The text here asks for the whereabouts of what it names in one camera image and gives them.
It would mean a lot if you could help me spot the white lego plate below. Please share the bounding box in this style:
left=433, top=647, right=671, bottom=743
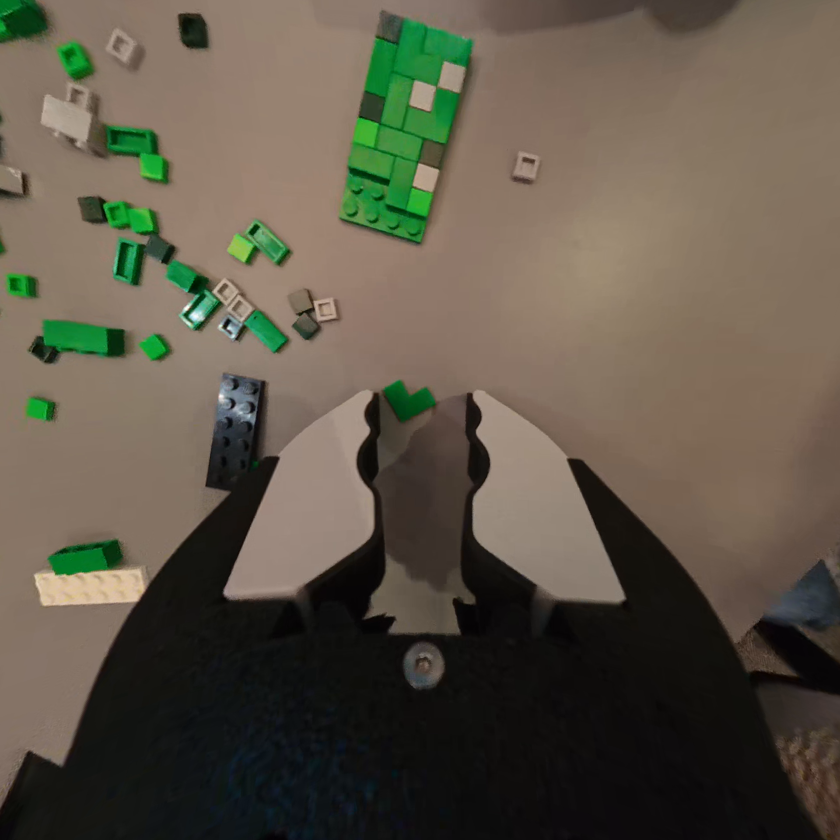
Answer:
left=34, top=566, right=149, bottom=607

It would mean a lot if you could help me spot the black long lego plate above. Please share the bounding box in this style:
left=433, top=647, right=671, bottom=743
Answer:
left=205, top=372, right=267, bottom=492

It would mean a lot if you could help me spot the green corner lego tile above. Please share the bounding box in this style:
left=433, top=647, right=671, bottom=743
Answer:
left=382, top=380, right=438, bottom=424

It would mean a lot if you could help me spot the green lego brick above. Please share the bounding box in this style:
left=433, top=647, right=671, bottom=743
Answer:
left=47, top=539, right=124, bottom=576

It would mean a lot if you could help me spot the blue cloth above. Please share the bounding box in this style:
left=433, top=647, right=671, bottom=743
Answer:
left=761, top=558, right=840, bottom=632

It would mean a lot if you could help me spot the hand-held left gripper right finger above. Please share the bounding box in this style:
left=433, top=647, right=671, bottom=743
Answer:
left=461, top=390, right=627, bottom=636

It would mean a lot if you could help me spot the green lego plate assembly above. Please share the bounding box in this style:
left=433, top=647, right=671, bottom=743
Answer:
left=339, top=10, right=475, bottom=245

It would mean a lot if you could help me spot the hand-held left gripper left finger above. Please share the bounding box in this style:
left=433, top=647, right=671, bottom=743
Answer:
left=223, top=390, right=385, bottom=634

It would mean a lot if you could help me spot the pile of lego pieces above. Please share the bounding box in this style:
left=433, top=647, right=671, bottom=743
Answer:
left=0, top=0, right=342, bottom=424

